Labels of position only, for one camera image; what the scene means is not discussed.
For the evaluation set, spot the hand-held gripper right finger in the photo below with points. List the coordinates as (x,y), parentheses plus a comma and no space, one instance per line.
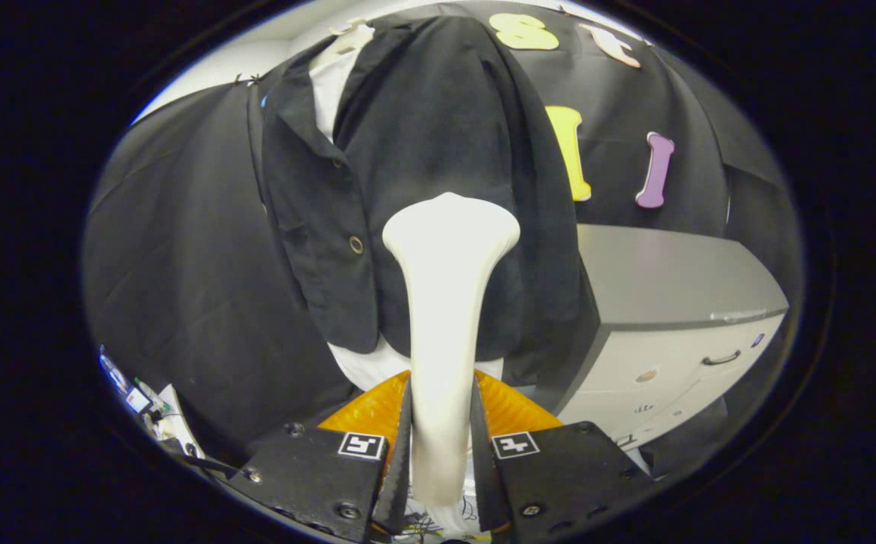
(559,468)

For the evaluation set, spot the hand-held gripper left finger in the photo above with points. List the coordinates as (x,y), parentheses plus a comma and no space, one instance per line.
(309,476)

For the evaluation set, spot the white purple garment steamer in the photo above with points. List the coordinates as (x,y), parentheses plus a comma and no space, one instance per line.
(445,302)

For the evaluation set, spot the black jacket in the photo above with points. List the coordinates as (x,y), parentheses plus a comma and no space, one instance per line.
(430,128)

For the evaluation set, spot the white side table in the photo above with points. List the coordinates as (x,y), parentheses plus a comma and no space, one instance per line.
(177,423)

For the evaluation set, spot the clear bottle green cap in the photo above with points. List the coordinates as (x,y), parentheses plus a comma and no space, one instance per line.
(151,393)

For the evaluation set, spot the small lit screen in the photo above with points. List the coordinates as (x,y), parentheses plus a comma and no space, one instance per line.
(137,400)

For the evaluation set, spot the grey cabinet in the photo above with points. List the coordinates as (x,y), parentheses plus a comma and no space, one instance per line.
(664,279)

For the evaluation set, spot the black backdrop cloth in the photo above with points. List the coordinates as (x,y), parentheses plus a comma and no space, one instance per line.
(181,242)

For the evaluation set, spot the row of backdrop clips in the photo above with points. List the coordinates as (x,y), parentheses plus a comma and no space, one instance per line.
(255,78)

